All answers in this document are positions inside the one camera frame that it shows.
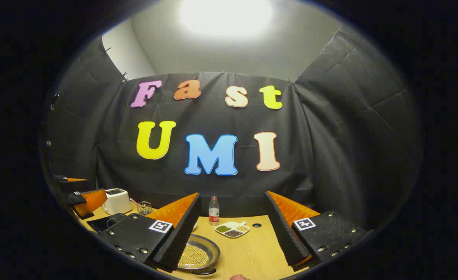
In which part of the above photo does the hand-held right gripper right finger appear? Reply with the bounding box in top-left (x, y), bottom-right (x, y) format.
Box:
top-left (265, 191), bottom-right (369, 272)

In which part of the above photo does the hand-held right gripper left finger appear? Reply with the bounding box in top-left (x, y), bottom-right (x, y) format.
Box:
top-left (97, 192), bottom-right (202, 273)

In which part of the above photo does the black induction cooktop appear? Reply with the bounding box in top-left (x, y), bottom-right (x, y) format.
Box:
top-left (86, 213), bottom-right (127, 234)

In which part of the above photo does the stainless steel pot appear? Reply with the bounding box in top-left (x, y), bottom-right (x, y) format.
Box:
top-left (176, 234), bottom-right (221, 276)

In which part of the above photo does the white toaster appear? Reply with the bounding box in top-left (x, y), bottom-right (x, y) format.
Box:
top-left (102, 188), bottom-right (133, 215)

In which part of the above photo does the pile of soybeans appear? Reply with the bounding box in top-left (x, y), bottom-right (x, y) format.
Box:
top-left (178, 244), bottom-right (210, 268)

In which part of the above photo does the clear plastic water bottle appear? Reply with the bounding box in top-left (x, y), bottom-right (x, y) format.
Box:
top-left (209, 196), bottom-right (220, 226)

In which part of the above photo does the white divided dish with beans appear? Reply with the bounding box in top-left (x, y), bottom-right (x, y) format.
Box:
top-left (214, 221), bottom-right (251, 238)

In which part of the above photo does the ceiling light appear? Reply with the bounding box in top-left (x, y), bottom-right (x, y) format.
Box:
top-left (180, 0), bottom-right (272, 37)

